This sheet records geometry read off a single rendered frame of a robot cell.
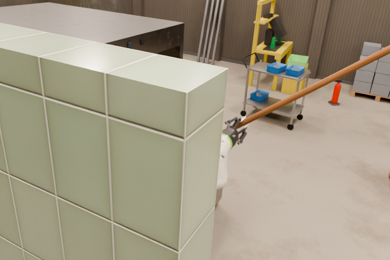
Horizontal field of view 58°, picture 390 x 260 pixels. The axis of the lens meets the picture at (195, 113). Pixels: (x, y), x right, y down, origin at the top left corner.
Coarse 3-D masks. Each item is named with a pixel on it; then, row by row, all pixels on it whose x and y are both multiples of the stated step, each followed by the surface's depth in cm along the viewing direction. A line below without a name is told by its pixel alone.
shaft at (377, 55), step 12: (384, 48) 141; (360, 60) 146; (372, 60) 144; (348, 72) 150; (312, 84) 160; (324, 84) 156; (288, 96) 167; (300, 96) 163; (276, 108) 170; (252, 120) 179
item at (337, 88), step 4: (336, 80) 733; (340, 80) 734; (336, 84) 735; (340, 84) 734; (336, 88) 735; (340, 88) 734; (336, 92) 737; (332, 96) 749; (336, 96) 741; (332, 100) 749; (336, 100) 744; (332, 104) 747; (336, 104) 746
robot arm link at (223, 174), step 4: (224, 168) 154; (220, 172) 153; (224, 172) 154; (220, 176) 153; (224, 176) 154; (220, 180) 154; (224, 180) 155; (220, 184) 154; (224, 184) 156; (216, 188) 155; (220, 188) 157
